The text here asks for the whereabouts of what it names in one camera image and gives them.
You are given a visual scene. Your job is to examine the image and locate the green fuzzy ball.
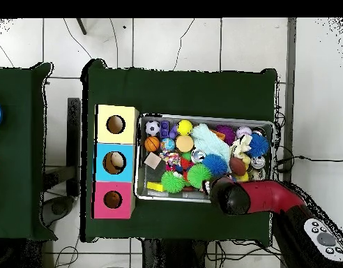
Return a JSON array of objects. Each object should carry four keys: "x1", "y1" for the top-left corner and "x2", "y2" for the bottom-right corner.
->
[
  {"x1": 187, "y1": 163, "x2": 213, "y2": 189},
  {"x1": 160, "y1": 170, "x2": 186, "y2": 194}
]

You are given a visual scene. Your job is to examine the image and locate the blue fuzzy ball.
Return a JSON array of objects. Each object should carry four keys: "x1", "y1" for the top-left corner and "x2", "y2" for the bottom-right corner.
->
[
  {"x1": 201, "y1": 154, "x2": 229, "y2": 177},
  {"x1": 247, "y1": 133, "x2": 270, "y2": 158}
]

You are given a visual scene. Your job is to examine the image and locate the mint green knitted cloth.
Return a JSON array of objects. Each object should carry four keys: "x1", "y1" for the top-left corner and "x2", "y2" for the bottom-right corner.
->
[{"x1": 191, "y1": 123, "x2": 231, "y2": 168}]

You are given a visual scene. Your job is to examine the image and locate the shallow clear mesh bin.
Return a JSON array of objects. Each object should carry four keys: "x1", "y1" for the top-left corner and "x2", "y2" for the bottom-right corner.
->
[{"x1": 133, "y1": 112, "x2": 275, "y2": 207}]

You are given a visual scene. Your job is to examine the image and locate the wooden box with three holes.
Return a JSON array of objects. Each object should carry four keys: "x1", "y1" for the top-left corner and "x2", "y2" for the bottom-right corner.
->
[{"x1": 90, "y1": 104, "x2": 140, "y2": 220}]

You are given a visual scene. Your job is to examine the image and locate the brown toy football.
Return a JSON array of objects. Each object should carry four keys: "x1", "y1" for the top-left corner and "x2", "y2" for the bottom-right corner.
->
[{"x1": 229, "y1": 157, "x2": 247, "y2": 177}]

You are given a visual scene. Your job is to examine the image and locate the multicoloured knotted fabric toy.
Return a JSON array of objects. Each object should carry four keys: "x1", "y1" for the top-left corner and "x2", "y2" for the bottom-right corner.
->
[{"x1": 160, "y1": 151, "x2": 182, "y2": 172}]

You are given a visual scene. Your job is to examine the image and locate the purple spiky ball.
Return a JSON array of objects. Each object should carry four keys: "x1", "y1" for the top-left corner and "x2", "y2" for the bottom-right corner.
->
[{"x1": 215, "y1": 124, "x2": 236, "y2": 146}]

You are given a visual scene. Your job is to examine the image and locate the yellow ball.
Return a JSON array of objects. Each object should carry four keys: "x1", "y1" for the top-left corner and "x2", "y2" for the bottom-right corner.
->
[{"x1": 176, "y1": 119, "x2": 194, "y2": 136}]

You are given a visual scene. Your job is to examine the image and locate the white baseball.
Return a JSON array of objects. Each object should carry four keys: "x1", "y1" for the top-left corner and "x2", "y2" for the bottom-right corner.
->
[{"x1": 236, "y1": 126, "x2": 252, "y2": 139}]

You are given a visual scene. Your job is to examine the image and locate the small orange basketball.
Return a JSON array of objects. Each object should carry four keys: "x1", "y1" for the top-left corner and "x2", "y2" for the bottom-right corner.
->
[{"x1": 144, "y1": 135, "x2": 160, "y2": 152}]

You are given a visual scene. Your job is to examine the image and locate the black and white soccer ball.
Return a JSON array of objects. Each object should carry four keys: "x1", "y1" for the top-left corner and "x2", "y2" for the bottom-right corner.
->
[{"x1": 145, "y1": 120, "x2": 162, "y2": 137}]

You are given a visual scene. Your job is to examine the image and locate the dark green table cloth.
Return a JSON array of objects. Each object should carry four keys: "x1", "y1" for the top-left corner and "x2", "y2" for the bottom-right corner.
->
[
  {"x1": 0, "y1": 61, "x2": 58, "y2": 241},
  {"x1": 80, "y1": 58, "x2": 278, "y2": 243}
]

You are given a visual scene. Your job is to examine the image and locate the black upright panel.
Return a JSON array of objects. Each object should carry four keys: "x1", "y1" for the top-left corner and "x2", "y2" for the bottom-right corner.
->
[{"x1": 66, "y1": 97, "x2": 82, "y2": 198}]

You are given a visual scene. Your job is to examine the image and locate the grey rounded base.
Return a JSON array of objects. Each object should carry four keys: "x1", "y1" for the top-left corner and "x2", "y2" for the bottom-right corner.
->
[{"x1": 41, "y1": 195, "x2": 76, "y2": 227}]

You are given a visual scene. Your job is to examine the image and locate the black stand with legs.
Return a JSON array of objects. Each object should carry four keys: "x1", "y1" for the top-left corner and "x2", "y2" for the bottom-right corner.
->
[{"x1": 75, "y1": 17, "x2": 88, "y2": 36}]

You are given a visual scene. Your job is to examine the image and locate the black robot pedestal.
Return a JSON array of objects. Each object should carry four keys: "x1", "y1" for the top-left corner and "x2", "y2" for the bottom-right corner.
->
[{"x1": 141, "y1": 238, "x2": 210, "y2": 268}]

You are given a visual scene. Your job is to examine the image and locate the black power cable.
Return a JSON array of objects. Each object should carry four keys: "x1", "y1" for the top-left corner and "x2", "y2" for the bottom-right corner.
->
[{"x1": 275, "y1": 154, "x2": 343, "y2": 173}]

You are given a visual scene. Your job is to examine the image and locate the thin black floor cable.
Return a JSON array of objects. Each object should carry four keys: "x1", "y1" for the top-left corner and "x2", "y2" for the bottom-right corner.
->
[{"x1": 172, "y1": 17, "x2": 196, "y2": 71}]

